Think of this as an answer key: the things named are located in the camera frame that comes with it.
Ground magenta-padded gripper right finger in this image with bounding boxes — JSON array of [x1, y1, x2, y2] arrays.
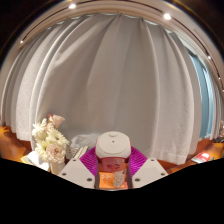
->
[[127, 146, 169, 190]]

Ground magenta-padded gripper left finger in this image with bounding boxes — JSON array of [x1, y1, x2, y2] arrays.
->
[[57, 146, 101, 190]]

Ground white vase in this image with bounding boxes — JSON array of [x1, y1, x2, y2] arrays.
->
[[49, 161, 66, 176]]

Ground orange book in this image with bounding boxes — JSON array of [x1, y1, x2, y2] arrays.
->
[[99, 169, 128, 190]]

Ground white and pink flower bouquet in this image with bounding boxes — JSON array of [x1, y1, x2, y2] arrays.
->
[[31, 114, 71, 164]]

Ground red booklet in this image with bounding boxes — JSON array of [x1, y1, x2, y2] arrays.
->
[[191, 151, 211, 164]]

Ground window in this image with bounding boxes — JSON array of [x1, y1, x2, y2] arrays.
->
[[189, 49, 216, 139]]

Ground white curtain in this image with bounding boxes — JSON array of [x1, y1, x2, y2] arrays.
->
[[0, 12, 214, 166]]

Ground recessed ceiling lights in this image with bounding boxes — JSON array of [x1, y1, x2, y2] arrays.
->
[[18, 2, 214, 61]]

